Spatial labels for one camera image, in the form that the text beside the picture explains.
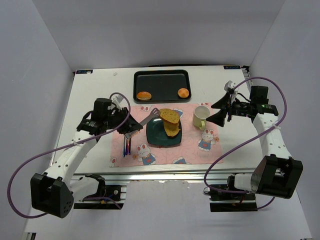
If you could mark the black baking tray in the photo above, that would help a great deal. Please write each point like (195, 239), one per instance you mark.
(163, 85)

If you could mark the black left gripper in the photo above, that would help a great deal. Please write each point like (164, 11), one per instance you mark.
(125, 119)

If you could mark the dark teal square plate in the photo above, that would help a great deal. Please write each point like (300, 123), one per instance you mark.
(157, 137)

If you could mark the seeded bread slice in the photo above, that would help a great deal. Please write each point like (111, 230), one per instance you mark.
(171, 129)
(169, 115)

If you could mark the green and white mug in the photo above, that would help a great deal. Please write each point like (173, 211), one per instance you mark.
(200, 115)

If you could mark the plain golden round bun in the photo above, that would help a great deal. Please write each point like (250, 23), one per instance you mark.
(183, 93)

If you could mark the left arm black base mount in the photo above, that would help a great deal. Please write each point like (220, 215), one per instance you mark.
(108, 196)

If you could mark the iridescent purple spoon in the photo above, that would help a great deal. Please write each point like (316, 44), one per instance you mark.
(124, 148)

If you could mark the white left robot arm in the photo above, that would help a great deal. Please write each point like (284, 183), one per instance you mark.
(53, 192)

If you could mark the sesame round bun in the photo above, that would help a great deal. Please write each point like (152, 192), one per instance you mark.
(144, 96)

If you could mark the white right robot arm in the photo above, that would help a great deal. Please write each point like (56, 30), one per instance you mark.
(277, 174)

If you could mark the iridescent purple knife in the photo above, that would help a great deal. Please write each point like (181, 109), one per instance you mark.
(129, 143)

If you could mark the aluminium front table rail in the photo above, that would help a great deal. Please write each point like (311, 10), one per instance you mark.
(170, 172)

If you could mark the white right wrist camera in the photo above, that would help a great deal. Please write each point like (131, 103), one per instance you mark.
(229, 85)

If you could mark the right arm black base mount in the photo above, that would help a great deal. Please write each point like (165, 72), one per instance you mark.
(222, 197)

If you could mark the pink bunny placemat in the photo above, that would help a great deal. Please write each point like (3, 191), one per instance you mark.
(196, 147)

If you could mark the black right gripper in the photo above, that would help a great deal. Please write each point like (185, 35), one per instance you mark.
(229, 109)

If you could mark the iridescent fork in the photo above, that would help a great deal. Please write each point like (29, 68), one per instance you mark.
(127, 147)

